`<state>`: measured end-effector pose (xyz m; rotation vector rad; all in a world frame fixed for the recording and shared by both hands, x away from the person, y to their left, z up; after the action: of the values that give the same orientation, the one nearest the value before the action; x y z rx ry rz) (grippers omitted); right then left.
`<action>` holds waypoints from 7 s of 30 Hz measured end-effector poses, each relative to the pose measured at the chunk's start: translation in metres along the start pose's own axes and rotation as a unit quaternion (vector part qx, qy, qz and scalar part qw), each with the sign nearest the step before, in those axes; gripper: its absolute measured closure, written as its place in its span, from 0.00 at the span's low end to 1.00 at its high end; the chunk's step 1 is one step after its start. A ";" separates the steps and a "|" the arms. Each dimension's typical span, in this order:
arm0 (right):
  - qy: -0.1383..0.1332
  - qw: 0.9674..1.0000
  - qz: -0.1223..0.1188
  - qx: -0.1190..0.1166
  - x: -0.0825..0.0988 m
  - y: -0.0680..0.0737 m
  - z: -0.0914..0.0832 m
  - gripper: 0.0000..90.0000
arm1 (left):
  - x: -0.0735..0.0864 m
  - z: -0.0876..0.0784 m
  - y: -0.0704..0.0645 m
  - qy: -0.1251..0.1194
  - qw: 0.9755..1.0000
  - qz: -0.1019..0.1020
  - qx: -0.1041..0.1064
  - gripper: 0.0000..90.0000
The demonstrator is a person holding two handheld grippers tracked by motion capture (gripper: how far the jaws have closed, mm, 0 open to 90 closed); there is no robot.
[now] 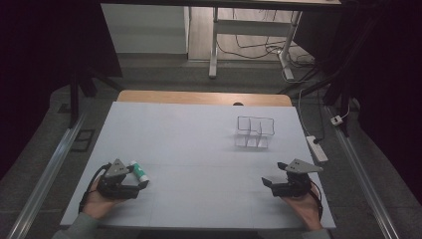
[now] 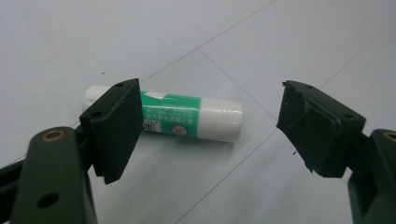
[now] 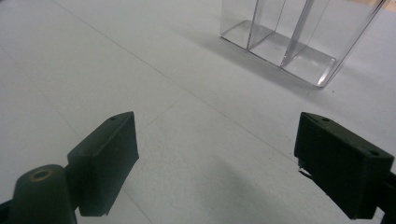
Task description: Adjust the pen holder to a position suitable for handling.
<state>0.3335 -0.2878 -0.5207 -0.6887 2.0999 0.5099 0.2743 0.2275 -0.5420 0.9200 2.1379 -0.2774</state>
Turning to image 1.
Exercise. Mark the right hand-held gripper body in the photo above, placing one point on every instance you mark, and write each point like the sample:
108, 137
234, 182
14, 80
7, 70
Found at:
295, 186

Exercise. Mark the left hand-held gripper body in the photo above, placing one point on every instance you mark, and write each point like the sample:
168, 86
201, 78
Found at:
114, 186

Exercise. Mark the white and green tube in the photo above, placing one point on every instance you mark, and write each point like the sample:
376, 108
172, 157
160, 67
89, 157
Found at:
139, 172

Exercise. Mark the person's left hand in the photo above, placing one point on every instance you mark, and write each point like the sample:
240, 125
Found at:
96, 204

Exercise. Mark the person's right hand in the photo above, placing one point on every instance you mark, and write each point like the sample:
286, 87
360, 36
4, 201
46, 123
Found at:
307, 209

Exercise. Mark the white power strip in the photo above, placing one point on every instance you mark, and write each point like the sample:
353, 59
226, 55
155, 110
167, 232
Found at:
316, 149

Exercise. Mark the clear acrylic organizer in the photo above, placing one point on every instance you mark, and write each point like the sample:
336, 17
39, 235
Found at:
255, 132

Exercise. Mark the small white adapter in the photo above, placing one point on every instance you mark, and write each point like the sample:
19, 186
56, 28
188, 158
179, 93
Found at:
336, 120

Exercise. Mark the black metal stand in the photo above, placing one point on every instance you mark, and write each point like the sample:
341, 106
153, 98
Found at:
341, 86
74, 96

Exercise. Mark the wooden table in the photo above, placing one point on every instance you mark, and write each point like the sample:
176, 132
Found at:
199, 98

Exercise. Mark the white standing desk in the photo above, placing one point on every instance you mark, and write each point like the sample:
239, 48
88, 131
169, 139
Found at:
252, 28

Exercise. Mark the black floor frame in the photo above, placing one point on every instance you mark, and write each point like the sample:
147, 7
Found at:
83, 140

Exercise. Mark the aluminium rail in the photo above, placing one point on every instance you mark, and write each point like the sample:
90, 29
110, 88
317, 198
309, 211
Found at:
46, 179
363, 179

